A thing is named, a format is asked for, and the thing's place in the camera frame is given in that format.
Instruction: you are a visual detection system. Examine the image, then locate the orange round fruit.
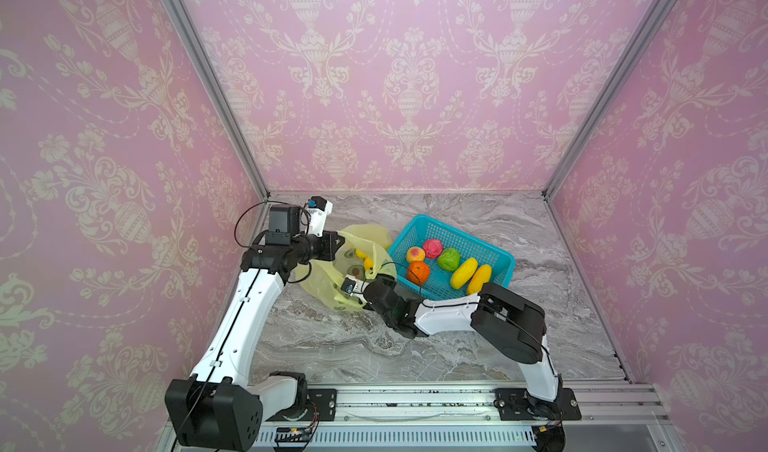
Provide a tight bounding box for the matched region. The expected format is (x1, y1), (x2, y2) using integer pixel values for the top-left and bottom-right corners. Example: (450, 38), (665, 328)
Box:
(406, 261), (431, 287)

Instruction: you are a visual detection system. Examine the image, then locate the yellow-green plastic bag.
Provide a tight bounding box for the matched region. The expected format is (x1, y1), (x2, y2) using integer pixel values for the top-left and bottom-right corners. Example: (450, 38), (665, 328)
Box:
(295, 224), (398, 312)

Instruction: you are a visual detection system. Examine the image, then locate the green fruit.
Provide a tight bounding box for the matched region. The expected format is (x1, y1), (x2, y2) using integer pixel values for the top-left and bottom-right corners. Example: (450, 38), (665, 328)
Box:
(436, 247), (462, 273)

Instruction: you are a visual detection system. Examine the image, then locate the yellow banana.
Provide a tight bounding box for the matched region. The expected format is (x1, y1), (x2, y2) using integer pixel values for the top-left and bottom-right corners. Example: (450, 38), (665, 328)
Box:
(450, 258), (478, 290)
(466, 264), (493, 295)

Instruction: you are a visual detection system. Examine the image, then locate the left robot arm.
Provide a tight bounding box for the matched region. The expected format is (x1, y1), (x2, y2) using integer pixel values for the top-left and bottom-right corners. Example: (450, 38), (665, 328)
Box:
(165, 196), (344, 451)

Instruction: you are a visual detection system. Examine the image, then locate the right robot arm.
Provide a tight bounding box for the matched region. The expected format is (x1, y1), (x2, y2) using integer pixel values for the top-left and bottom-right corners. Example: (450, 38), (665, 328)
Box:
(355, 275), (562, 405)

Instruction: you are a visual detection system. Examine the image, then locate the teal plastic basket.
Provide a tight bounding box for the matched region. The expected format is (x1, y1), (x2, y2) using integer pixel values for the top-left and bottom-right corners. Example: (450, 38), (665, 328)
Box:
(388, 214), (516, 300)

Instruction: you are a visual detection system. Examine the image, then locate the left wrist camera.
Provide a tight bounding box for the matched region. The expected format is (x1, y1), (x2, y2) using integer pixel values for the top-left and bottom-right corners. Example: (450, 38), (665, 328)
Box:
(306, 196), (333, 237)

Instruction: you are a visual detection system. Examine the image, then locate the aluminium front rail frame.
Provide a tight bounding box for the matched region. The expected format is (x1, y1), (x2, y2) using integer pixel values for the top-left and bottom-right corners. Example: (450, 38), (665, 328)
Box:
(159, 382), (683, 451)

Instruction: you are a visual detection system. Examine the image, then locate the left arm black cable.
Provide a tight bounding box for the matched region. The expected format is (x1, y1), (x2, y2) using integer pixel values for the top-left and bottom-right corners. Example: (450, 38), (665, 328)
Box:
(170, 200), (316, 452)

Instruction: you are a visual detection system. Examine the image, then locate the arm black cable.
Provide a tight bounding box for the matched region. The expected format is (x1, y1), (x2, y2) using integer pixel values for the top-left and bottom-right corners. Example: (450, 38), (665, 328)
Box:
(380, 261), (559, 393)
(170, 200), (316, 452)

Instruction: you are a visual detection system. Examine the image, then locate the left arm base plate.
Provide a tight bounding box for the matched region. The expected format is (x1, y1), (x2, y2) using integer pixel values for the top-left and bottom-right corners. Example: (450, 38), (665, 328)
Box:
(269, 388), (338, 422)

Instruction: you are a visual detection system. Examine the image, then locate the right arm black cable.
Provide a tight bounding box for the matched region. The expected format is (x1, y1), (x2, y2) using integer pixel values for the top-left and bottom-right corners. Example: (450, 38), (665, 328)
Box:
(380, 261), (559, 393)

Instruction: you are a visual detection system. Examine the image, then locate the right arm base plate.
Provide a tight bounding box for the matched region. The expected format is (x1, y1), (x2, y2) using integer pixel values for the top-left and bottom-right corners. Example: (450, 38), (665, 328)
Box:
(493, 388), (582, 422)

